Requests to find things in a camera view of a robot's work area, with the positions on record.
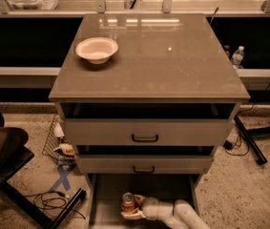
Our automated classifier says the grey drawer cabinet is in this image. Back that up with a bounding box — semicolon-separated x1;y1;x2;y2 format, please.
50;14;249;228

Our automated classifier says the red coke can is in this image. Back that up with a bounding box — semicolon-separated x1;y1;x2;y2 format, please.
121;192;135;213

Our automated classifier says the white paper bowl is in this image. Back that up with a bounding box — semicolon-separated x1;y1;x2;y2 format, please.
75;37;118;64

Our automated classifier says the clear water bottle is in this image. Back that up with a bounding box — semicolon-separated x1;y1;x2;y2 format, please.
231;46;244;69

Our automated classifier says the black table left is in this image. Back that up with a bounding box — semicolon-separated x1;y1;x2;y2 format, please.
0;151;89;229

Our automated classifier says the black cable on floor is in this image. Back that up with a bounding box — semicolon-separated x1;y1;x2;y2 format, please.
24;190;87;220

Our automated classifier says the grey top drawer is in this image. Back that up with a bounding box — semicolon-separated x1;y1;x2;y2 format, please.
64;118;234;146

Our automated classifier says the grey middle drawer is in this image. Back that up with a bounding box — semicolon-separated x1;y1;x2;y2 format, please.
76;155;213;174

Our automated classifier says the black stand leg right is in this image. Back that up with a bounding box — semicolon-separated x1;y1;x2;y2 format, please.
235;116;270;166

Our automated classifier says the blue tape cross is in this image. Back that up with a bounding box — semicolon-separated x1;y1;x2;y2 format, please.
50;166;73;191

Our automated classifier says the wire mesh basket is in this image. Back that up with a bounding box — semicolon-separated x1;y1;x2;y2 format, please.
42;115;59;164

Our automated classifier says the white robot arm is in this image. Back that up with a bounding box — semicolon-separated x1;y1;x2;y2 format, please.
121;192;211;229

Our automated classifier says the grey open bottom drawer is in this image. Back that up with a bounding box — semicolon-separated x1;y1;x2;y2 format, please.
85;174;198;229

